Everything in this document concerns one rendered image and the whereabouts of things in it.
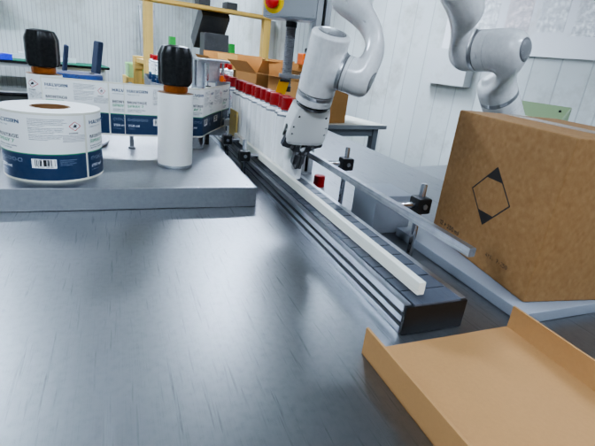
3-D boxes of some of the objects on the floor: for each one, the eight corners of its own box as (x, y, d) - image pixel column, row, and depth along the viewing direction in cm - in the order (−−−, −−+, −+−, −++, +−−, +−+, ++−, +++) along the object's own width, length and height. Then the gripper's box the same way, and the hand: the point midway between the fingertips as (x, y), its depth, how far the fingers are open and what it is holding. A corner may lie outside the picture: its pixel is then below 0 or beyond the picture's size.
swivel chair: (55, 124, 578) (47, 35, 539) (68, 117, 634) (62, 36, 595) (106, 127, 592) (102, 42, 553) (115, 120, 648) (112, 42, 608)
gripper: (288, 104, 93) (272, 174, 105) (348, 109, 99) (327, 174, 110) (278, 89, 98) (264, 157, 110) (336, 95, 104) (317, 158, 115)
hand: (297, 159), depth 109 cm, fingers closed, pressing on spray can
